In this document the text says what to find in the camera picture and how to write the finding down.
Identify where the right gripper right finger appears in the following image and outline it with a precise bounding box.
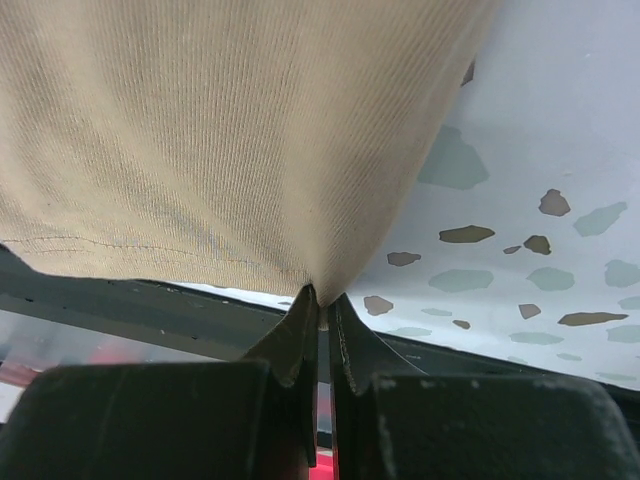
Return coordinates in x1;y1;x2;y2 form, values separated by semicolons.
327;297;639;479

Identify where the beige t-shirt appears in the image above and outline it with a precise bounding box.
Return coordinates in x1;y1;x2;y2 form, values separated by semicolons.
1;1;499;305

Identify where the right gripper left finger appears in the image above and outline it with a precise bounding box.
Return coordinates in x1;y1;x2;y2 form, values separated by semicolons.
1;286;319;479

